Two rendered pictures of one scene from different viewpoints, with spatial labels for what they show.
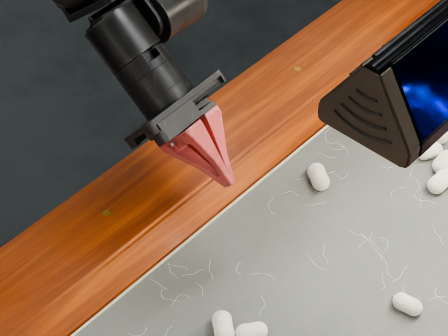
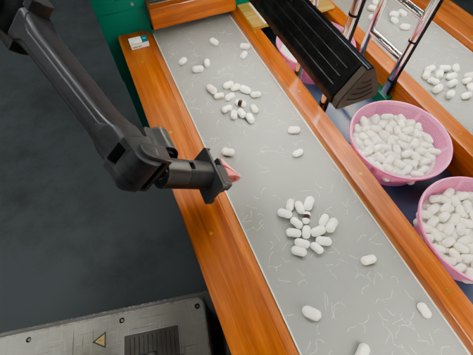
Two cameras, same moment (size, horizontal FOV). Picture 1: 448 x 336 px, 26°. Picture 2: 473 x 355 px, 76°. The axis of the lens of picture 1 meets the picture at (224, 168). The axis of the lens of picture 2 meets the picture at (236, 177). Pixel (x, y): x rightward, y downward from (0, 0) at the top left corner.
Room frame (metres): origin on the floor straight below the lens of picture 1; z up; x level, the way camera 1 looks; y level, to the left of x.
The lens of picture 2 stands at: (0.52, 0.31, 1.41)
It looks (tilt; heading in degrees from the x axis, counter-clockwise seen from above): 59 degrees down; 295
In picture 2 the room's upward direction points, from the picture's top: straight up
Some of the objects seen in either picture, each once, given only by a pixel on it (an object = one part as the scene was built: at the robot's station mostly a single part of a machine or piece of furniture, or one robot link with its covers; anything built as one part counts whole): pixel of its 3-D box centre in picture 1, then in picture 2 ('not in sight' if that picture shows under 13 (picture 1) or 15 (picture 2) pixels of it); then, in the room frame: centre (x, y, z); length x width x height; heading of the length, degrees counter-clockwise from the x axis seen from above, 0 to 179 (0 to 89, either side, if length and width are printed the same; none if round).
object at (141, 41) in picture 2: not in sight; (139, 42); (1.19, -0.37, 0.77); 0.06 x 0.04 x 0.02; 48
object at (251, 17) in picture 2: not in sight; (285, 7); (0.82, -0.77, 0.77); 0.33 x 0.15 x 0.01; 48
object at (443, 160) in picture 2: not in sight; (392, 146); (0.33, -0.33, 0.72); 0.27 x 0.27 x 0.10
